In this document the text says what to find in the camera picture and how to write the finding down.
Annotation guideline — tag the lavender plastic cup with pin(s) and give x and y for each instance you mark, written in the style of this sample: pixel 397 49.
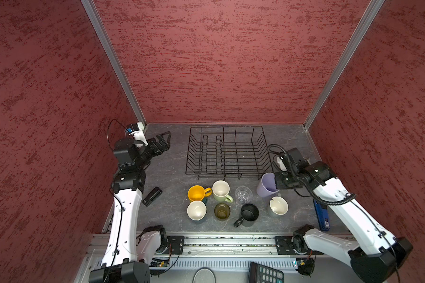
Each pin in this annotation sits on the lavender plastic cup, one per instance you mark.
pixel 267 186

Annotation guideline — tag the blue stapler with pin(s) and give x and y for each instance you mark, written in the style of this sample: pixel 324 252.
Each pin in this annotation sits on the blue stapler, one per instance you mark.
pixel 322 216

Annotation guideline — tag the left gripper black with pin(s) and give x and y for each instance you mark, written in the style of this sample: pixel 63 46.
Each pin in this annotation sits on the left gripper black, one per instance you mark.
pixel 164 145

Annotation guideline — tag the yellow mug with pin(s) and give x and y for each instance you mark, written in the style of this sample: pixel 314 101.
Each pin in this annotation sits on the yellow mug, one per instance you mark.
pixel 199 193

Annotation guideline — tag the clear glass tumbler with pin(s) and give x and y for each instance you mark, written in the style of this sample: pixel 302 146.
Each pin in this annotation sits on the clear glass tumbler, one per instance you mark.
pixel 243 195

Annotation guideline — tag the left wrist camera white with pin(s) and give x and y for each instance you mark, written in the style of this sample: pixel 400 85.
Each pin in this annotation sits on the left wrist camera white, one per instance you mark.
pixel 137 131

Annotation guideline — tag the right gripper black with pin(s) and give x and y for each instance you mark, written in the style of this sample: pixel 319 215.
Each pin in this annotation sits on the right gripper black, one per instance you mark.
pixel 279 183

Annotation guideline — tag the round grey disc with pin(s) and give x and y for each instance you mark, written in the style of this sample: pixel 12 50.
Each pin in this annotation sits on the round grey disc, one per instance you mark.
pixel 204 275

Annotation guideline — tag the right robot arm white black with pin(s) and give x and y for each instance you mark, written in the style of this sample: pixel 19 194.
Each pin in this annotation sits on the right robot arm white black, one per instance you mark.
pixel 375 254

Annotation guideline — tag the olive green glass cup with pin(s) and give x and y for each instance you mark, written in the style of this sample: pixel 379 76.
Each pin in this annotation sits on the olive green glass cup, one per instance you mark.
pixel 222 211

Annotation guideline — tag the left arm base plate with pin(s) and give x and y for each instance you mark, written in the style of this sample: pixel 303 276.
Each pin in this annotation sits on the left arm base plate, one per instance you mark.
pixel 175 246

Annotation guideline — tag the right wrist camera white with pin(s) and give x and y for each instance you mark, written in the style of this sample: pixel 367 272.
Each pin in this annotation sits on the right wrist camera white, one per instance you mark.
pixel 280 164

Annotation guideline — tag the black wire dish rack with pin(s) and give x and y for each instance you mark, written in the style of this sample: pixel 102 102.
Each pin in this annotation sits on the black wire dish rack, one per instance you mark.
pixel 228 152

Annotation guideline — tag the white cup dark green base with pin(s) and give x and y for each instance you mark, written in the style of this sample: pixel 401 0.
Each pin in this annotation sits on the white cup dark green base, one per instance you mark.
pixel 196 211

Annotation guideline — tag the white ceramic mug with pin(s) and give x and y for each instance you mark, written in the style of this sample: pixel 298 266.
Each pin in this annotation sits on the white ceramic mug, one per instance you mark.
pixel 278 207

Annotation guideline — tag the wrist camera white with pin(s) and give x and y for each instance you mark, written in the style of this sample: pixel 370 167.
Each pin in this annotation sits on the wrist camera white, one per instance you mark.
pixel 137 131
pixel 280 164

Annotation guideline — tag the cream mug green handle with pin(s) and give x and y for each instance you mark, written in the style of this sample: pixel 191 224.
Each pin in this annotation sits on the cream mug green handle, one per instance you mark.
pixel 221 191

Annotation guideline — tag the black calculator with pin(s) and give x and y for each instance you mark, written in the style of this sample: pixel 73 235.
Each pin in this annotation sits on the black calculator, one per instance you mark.
pixel 263 274

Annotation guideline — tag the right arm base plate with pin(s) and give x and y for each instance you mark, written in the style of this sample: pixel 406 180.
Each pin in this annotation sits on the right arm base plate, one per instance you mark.
pixel 289 245

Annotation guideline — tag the black stapler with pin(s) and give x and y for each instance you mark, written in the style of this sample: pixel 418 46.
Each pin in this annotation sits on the black stapler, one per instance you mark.
pixel 152 196

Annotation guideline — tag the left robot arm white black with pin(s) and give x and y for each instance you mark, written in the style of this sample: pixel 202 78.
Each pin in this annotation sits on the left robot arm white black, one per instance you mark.
pixel 129 254

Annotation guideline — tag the black mug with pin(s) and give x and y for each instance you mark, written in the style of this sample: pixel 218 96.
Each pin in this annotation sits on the black mug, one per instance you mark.
pixel 249 214

